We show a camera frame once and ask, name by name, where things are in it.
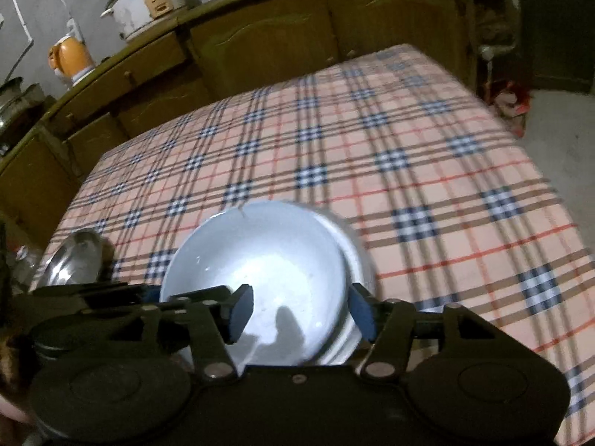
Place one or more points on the steel bowl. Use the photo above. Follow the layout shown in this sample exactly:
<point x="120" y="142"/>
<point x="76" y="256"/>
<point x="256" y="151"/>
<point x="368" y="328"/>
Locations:
<point x="69" y="260"/>

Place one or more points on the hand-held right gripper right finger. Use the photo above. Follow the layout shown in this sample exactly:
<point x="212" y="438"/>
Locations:
<point x="362" y="309"/>

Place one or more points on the white power strip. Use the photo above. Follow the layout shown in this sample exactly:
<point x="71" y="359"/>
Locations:
<point x="74" y="28"/>

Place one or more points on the orange electric kettle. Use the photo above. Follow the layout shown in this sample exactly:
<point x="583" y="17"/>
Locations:
<point x="69" y="58"/>

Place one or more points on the large steel plate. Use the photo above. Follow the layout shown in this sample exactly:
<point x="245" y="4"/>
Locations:
<point x="341" y="226"/>

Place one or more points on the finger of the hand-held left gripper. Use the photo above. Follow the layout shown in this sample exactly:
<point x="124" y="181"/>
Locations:
<point x="151" y="292"/>
<point x="200" y="295"/>

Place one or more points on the steel steamer pot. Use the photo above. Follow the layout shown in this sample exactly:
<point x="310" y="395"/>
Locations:
<point x="9" y="97"/>

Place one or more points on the white rice cooker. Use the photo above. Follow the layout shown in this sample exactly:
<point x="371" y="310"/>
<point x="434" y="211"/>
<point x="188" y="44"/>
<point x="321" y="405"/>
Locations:
<point x="139" y="4"/>

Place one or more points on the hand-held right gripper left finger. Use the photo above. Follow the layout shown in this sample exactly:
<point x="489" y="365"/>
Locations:
<point x="241" y="309"/>

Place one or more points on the brown wooden cabinet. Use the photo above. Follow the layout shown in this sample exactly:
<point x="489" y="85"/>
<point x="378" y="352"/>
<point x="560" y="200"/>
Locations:
<point x="260" y="37"/>

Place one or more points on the deep white bowl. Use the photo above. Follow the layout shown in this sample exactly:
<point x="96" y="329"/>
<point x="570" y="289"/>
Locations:
<point x="279" y="251"/>

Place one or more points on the plaid tablecloth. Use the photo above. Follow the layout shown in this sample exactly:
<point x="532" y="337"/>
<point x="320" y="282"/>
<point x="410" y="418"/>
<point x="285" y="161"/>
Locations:
<point x="418" y="172"/>

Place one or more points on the white wall pipe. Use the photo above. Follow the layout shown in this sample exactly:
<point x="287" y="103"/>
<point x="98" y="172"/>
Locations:
<point x="19" y="7"/>

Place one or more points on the dark green door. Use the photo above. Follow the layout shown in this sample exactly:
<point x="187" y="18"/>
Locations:
<point x="558" y="23"/>

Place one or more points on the red plastic bag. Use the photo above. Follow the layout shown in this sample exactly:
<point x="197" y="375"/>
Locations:
<point x="506" y="97"/>

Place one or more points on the steel cooking pot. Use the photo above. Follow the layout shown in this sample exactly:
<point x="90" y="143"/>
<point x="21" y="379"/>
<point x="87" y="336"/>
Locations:
<point x="32" y="95"/>

